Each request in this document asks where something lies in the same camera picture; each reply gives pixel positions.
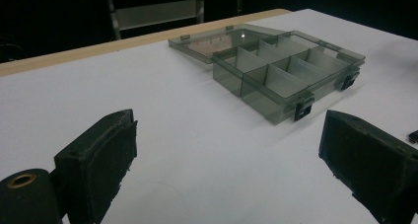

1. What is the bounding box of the metal stand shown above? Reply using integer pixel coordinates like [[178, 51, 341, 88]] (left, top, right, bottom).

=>
[[104, 0, 244, 40]]

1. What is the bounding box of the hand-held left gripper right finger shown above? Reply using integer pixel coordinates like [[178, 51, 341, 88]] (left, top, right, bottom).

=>
[[317, 110, 418, 224]]

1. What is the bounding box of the clear grey plastic organizer box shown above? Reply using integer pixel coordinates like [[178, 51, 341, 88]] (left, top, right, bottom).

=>
[[168, 23, 367, 125]]

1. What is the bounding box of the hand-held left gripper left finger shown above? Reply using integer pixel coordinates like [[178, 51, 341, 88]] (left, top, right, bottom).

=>
[[53, 109, 139, 224]]

